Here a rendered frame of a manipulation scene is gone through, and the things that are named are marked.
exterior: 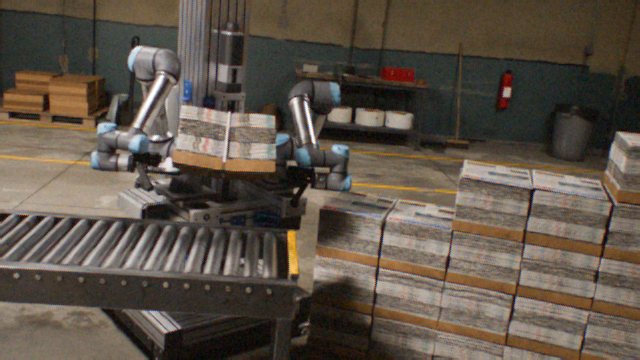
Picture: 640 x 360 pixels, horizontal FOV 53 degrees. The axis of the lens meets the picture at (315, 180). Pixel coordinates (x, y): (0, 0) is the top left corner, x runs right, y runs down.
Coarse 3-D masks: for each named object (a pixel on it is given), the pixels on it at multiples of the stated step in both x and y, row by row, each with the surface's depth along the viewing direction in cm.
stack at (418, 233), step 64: (320, 256) 286; (384, 256) 277; (448, 256) 279; (512, 256) 261; (576, 256) 253; (320, 320) 293; (384, 320) 282; (448, 320) 274; (512, 320) 266; (576, 320) 258
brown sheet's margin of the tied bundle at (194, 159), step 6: (174, 156) 238; (180, 156) 238; (186, 156) 239; (192, 156) 239; (198, 156) 239; (204, 156) 239; (210, 156) 240; (180, 162) 238; (186, 162) 238; (192, 162) 239; (198, 162) 239; (204, 162) 239; (210, 162) 240
